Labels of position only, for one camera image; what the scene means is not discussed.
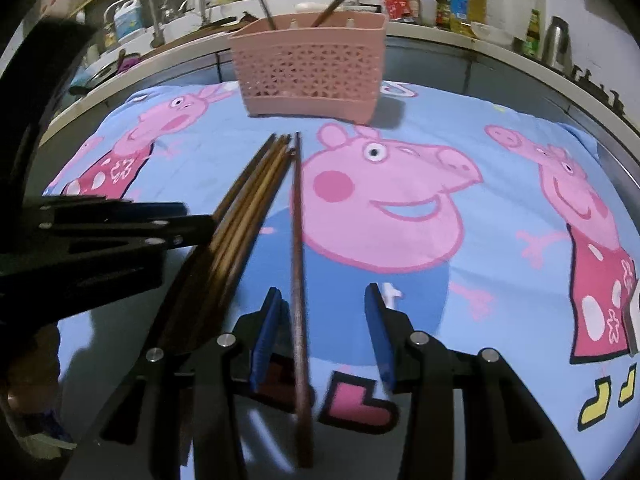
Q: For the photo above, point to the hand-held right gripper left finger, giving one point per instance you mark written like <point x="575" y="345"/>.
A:
<point x="267" y="340"/>

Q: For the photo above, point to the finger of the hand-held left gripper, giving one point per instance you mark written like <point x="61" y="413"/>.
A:
<point x="190" y="232"/>
<point x="125" y="212"/>

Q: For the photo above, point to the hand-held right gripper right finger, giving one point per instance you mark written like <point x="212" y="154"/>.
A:
<point x="377" y="340"/>

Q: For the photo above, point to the pink plastic utensil basket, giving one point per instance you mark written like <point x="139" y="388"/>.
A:
<point x="310" y="70"/>

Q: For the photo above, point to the dark frying pan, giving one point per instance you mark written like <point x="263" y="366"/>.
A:
<point x="92" y="80"/>

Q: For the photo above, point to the purple cloth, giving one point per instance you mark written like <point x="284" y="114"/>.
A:
<point x="129" y="64"/>

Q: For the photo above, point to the white detergent jug blue label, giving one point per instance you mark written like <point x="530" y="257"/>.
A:
<point x="129" y="22"/>

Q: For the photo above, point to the blue cartoon pig printed blanket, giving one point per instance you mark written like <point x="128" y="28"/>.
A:
<point x="500" y="265"/>

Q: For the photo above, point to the tall steel sink faucet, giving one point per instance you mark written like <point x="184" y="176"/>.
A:
<point x="156" y="30"/>

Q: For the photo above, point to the curved steel sink faucet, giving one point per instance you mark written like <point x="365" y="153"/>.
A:
<point x="202" y="7"/>

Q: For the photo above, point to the dark wooden chopstick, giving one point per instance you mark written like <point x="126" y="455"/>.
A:
<point x="262" y="5"/>

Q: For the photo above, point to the red snack packet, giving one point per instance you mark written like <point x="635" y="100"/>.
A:
<point x="397" y="5"/>

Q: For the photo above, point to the white ceramic bowl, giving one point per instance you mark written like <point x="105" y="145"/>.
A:
<point x="492" y="34"/>

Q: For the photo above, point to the white plastic jug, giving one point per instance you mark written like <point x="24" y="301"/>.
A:
<point x="425" y="5"/>

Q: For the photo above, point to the black gas stove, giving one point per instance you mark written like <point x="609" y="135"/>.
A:
<point x="595" y="85"/>

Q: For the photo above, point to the green glass bottle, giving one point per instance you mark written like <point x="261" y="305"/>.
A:
<point x="532" y="35"/>

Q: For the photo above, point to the yellow cooking oil bottle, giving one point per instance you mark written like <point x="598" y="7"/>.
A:
<point x="467" y="7"/>

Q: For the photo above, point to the stainless steel kettle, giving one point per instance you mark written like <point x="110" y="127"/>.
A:
<point x="556" y="42"/>

